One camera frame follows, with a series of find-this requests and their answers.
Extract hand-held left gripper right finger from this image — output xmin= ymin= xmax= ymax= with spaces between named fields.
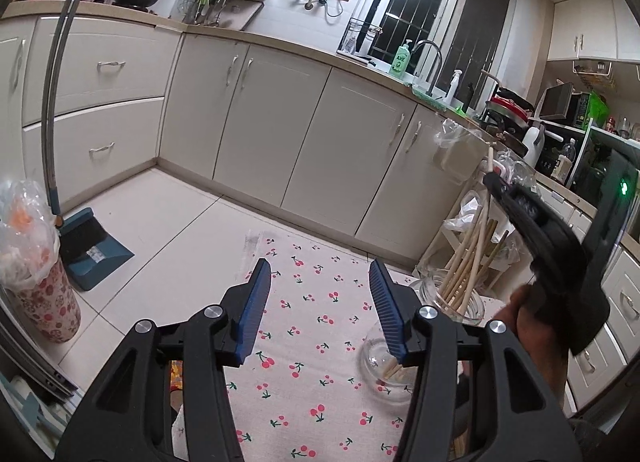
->
xmin=368 ymin=258 xmax=585 ymax=462

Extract green dishcloth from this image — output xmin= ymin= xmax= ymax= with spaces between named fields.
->
xmin=411 ymin=84 xmax=451 ymax=102

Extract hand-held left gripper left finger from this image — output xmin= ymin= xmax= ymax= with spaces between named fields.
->
xmin=54 ymin=258 xmax=273 ymax=462

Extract black wire sill rack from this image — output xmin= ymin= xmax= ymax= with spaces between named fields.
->
xmin=337 ymin=18 xmax=383 ymax=55

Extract person's right hand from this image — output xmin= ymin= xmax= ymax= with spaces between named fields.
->
xmin=500 ymin=284 xmax=572 ymax=395

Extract white rolling cart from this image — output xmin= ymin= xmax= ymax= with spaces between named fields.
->
xmin=417 ymin=142 xmax=531 ymax=293

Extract grey-handled broom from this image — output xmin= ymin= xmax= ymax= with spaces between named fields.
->
xmin=40 ymin=0 xmax=88 ymax=230

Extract cooking oil bottle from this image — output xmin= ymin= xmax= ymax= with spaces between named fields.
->
xmin=552 ymin=138 xmax=576 ymax=177

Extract cherry print tablecloth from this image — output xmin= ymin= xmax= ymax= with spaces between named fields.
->
xmin=170 ymin=232 xmax=506 ymax=462

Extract plastic bags on cart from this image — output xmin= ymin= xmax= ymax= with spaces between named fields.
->
xmin=442 ymin=187 xmax=526 ymax=263

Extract green dish soap bottle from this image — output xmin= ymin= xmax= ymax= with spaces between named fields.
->
xmin=389 ymin=39 xmax=415 ymax=77

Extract white spray bottle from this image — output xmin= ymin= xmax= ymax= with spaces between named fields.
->
xmin=445 ymin=70 xmax=463 ymax=105

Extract chrome sink faucet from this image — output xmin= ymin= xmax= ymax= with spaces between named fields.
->
xmin=412 ymin=40 xmax=444 ymax=92

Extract green package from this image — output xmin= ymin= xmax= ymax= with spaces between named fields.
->
xmin=585 ymin=89 xmax=608 ymax=130

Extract small white wire basket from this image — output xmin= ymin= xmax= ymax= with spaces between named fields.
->
xmin=572 ymin=59 xmax=618 ymax=92

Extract plastic bag on cabinet door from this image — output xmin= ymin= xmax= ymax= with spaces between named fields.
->
xmin=432 ymin=117 xmax=488 ymax=185

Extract white wall cabinets over shelf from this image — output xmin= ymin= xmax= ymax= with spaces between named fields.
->
xmin=547 ymin=0 xmax=640 ymax=62

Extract beige kitchen countertop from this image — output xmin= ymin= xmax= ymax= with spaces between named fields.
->
xmin=0 ymin=0 xmax=640 ymax=253

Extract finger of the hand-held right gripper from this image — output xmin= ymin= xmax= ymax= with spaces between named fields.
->
xmin=481 ymin=171 xmax=547 ymax=239

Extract clear glass jar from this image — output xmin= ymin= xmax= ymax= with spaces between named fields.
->
xmin=359 ymin=266 xmax=487 ymax=404

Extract red flat pot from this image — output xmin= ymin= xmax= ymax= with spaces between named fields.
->
xmin=487 ymin=98 xmax=530 ymax=123

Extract black microwave oven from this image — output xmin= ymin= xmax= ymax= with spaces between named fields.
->
xmin=537 ymin=82 xmax=593 ymax=127

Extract bunch of wooden chopsticks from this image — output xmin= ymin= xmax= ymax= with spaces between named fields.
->
xmin=382 ymin=191 xmax=512 ymax=385

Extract white kettle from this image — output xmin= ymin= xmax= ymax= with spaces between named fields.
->
xmin=520 ymin=124 xmax=546 ymax=167

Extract floral waste bin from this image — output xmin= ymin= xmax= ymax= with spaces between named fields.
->
xmin=5 ymin=257 xmax=83 ymax=345

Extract barred kitchen window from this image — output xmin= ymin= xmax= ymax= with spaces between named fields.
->
xmin=367 ymin=0 xmax=516 ymax=97

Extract clear plastic bin bag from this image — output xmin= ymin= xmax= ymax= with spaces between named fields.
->
xmin=0 ymin=179 xmax=63 ymax=287

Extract white kitchen base cabinets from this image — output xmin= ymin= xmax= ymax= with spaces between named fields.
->
xmin=0 ymin=12 xmax=640 ymax=413

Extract black frying pan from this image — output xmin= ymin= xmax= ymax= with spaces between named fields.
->
xmin=480 ymin=69 xmax=535 ymax=110

